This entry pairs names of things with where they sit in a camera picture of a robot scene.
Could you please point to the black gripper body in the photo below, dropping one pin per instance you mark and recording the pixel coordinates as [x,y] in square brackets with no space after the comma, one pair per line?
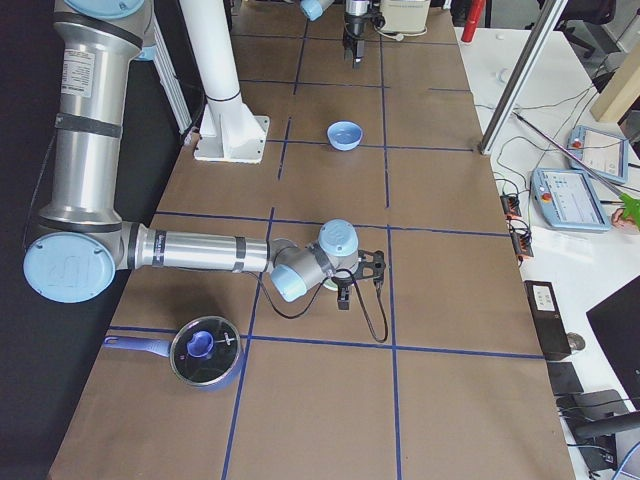
[343,293]
[354,27]

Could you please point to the green bowl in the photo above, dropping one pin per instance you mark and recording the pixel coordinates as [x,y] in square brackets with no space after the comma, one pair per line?
[330,285]

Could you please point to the blue bowl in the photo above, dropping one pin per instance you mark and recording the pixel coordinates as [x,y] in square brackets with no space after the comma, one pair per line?
[344,135]

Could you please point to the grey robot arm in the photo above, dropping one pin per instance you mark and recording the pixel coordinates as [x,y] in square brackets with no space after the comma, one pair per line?
[84,241]
[314,9]

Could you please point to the silver white toaster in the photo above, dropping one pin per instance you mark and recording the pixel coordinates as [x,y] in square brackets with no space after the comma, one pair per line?
[404,16]

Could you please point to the red cylinder bottle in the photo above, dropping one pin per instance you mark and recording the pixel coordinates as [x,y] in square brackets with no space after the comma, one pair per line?
[474,14]

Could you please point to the white mounting pole with base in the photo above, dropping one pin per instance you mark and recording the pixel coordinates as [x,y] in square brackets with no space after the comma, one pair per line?
[229,131]

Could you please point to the blue saucepan with lid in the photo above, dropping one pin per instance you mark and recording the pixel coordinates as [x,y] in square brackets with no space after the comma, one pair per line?
[206,353]

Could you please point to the orange electronics board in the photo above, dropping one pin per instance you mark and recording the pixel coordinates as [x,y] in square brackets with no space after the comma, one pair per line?
[519,230]

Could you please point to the black power adapter box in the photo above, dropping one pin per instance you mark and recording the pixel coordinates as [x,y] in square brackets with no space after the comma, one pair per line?
[547,320]

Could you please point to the near teach pendant tablet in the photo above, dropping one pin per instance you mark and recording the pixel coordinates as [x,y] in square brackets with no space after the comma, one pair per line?
[567,200]

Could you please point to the teach pendant tablet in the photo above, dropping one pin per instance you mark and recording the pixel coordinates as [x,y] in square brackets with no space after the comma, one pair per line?
[607,153]
[567,200]

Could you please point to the far teach pendant tablet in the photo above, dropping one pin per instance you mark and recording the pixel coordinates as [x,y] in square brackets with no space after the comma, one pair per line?
[607,153]

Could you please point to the black computer monitor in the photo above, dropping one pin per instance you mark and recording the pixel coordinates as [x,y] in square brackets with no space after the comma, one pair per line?
[615,323]

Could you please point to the aluminium frame post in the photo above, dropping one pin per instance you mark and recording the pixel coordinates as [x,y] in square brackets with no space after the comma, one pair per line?
[539,34]

